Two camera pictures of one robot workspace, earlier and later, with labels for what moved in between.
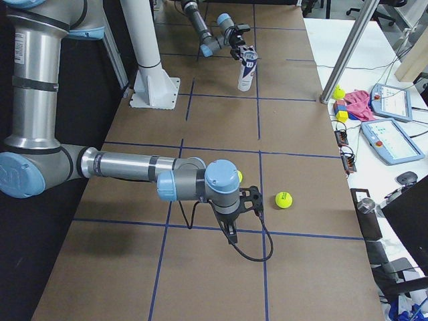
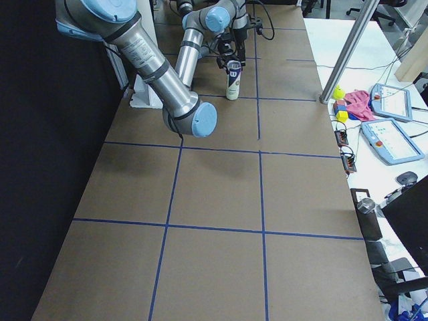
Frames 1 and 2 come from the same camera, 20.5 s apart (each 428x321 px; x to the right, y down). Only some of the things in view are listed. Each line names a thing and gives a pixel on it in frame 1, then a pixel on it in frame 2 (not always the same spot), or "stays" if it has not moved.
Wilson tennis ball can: [250, 55] → [233, 79]
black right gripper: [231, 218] → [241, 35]
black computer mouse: [408, 178] stays
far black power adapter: [341, 138] stays
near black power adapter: [348, 164] stays
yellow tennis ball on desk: [338, 92] stays
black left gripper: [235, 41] → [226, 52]
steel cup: [366, 206] stays
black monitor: [407, 215] stays
